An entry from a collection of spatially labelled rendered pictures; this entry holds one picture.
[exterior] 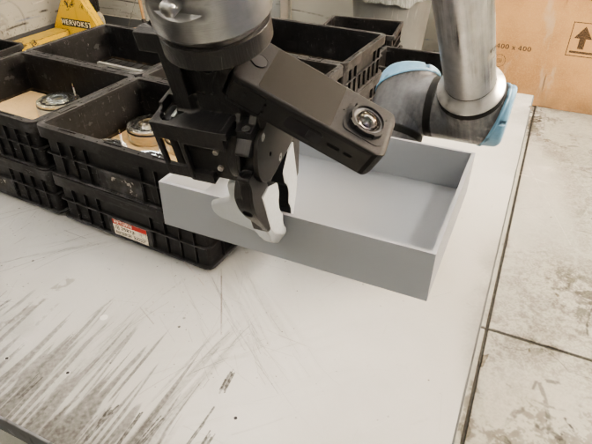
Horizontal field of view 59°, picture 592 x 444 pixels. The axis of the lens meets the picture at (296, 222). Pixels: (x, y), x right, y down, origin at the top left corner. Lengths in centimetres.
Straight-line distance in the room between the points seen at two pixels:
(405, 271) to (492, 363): 144
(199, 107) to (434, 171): 32
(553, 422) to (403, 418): 103
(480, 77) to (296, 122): 60
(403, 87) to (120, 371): 70
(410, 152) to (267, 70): 30
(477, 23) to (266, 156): 51
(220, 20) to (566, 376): 175
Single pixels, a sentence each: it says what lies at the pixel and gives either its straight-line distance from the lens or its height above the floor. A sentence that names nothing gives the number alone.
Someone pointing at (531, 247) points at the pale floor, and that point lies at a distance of 241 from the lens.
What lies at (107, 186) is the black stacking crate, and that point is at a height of 83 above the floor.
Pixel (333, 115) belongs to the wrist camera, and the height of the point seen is 122.
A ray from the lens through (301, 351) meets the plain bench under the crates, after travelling 87.
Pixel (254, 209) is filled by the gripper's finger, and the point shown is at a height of 115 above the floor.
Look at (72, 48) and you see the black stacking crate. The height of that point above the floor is 90.
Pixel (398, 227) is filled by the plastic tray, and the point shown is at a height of 105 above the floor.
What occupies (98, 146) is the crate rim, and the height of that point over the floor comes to 92.
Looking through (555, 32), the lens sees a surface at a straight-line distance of 378.
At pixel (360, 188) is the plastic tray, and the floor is 105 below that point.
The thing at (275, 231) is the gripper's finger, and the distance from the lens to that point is 43.
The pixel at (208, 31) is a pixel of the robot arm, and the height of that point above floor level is 128.
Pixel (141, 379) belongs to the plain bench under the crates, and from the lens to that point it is 87.
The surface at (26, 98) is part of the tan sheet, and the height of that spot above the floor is 83.
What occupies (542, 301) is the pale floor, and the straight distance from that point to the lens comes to 215.
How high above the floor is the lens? 136
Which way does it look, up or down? 36 degrees down
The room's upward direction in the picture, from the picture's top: straight up
